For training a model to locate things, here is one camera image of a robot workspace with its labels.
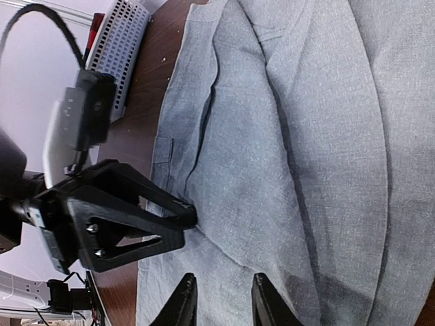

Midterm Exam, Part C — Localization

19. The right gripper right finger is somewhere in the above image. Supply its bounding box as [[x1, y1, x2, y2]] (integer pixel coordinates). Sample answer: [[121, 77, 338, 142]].
[[251, 273, 302, 326]]

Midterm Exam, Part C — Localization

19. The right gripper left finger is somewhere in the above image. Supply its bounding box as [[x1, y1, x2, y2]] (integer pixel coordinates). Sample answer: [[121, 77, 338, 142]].
[[150, 273, 198, 326]]

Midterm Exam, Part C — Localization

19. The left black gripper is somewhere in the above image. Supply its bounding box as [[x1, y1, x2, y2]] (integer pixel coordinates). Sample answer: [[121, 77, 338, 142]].
[[10, 160, 198, 274]]

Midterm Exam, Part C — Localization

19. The grey long sleeve shirt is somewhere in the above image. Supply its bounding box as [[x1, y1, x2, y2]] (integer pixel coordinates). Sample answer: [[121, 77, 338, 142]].
[[137, 1, 434, 325]]

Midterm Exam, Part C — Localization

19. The white plastic basket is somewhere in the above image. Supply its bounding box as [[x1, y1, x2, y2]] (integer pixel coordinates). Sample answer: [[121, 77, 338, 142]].
[[86, 1, 150, 122]]

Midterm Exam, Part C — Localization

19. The red black plaid shirt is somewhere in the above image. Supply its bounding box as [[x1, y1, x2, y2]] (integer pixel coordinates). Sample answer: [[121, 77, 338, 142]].
[[84, 13, 105, 62]]

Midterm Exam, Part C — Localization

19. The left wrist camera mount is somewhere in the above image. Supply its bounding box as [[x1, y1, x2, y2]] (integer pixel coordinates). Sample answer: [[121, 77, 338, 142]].
[[42, 69, 117, 189]]

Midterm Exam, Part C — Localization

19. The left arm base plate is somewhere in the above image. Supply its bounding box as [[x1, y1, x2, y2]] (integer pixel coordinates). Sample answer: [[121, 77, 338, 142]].
[[47, 271, 109, 326]]

